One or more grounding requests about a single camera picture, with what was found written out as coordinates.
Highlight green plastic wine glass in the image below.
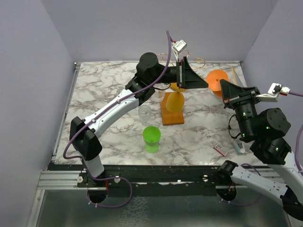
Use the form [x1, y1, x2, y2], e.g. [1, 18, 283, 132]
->
[143, 126, 161, 153]

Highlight clear glass tumbler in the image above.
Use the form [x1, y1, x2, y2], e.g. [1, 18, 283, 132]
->
[138, 105, 152, 125]

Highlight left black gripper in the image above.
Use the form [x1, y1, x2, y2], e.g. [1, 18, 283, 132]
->
[149, 55, 208, 88]

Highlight red white small box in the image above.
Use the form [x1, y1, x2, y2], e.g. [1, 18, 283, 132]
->
[214, 143, 228, 157]

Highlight purple cable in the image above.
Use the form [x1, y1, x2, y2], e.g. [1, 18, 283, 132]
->
[287, 89, 303, 172]
[62, 30, 175, 159]

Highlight black marker pen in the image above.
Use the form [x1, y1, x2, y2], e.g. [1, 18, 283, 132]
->
[224, 108, 230, 130]

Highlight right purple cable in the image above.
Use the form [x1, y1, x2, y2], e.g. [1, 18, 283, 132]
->
[287, 89, 303, 172]

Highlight blue white small object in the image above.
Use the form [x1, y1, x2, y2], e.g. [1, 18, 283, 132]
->
[233, 141, 246, 155]

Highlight clear wine glass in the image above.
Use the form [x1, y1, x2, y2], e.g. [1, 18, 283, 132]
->
[151, 90, 165, 103]

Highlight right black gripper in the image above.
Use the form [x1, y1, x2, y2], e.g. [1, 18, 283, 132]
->
[219, 79, 260, 138]

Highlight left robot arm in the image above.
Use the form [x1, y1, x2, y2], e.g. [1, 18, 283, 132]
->
[69, 52, 208, 187]

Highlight yellow plastic wine glass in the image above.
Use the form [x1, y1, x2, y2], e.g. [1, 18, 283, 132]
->
[166, 83, 187, 113]

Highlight black mounting rail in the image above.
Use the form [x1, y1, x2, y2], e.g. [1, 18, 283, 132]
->
[47, 164, 275, 197]

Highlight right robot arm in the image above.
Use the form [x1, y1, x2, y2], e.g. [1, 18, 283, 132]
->
[217, 79, 303, 220]

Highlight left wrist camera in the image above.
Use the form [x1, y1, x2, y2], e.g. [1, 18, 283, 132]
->
[171, 39, 187, 61]

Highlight orange plastic wine glass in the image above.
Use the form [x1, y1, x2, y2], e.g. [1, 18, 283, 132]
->
[205, 70, 230, 99]

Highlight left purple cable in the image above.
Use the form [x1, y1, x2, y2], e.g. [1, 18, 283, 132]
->
[62, 30, 175, 159]

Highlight gold wire wine glass rack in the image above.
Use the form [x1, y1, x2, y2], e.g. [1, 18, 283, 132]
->
[157, 48, 206, 126]

